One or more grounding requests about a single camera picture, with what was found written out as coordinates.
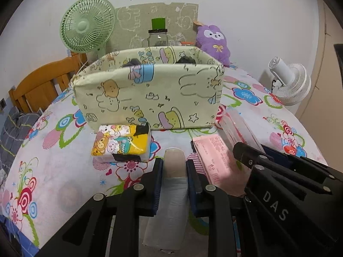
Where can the wall outlet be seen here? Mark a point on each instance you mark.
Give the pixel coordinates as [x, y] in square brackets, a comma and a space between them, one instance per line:
[2, 103]

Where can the cartoon printed tissue pack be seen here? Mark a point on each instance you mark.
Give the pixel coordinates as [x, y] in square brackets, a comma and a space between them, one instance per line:
[118, 142]

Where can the pink packet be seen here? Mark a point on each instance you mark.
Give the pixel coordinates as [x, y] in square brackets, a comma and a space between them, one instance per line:
[217, 160]

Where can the green printed cardboard panel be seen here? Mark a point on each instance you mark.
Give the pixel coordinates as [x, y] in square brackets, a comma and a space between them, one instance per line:
[139, 18]

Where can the purple plush bunny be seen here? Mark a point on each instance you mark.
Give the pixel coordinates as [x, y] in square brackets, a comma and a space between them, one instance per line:
[214, 42]

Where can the green desk fan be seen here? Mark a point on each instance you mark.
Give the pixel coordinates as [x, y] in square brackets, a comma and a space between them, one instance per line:
[80, 26]

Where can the white standing fan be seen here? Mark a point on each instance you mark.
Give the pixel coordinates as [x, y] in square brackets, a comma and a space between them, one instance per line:
[294, 83]

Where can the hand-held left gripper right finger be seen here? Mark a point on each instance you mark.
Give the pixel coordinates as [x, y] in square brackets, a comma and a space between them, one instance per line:
[193, 187]

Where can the clear plastic packet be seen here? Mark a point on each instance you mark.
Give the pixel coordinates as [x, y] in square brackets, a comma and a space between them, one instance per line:
[235, 128]

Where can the small jar with orange lid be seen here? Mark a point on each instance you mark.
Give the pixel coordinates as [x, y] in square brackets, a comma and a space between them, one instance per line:
[187, 43]

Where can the beige wooden door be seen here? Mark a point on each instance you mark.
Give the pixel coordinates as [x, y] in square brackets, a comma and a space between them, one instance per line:
[321, 59]

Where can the grey plaid blanket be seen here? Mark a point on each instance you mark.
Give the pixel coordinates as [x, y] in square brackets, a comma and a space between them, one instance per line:
[13, 133]

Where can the yellow printed fabric storage box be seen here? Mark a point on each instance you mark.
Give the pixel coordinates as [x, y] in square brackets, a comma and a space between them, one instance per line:
[160, 93]

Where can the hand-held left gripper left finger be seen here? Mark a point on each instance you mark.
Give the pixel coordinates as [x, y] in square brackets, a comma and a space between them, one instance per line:
[158, 187]

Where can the glass jar with green lid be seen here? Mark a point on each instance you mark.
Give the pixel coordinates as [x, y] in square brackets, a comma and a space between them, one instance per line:
[158, 37]

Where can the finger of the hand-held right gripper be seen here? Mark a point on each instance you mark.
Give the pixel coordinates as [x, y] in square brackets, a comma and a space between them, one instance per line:
[278, 158]
[249, 155]

